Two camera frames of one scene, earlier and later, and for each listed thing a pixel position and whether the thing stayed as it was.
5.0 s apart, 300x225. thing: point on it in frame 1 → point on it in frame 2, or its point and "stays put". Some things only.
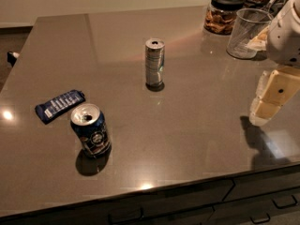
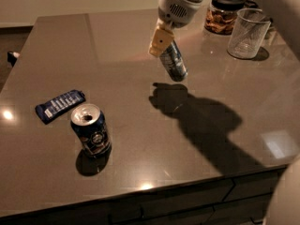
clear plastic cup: (247, 32) stays put
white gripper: (285, 37) → (173, 12)
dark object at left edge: (11, 57) stays put
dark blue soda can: (89, 125) stays put
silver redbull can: (155, 61) → (174, 62)
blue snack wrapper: (52, 108) stays put
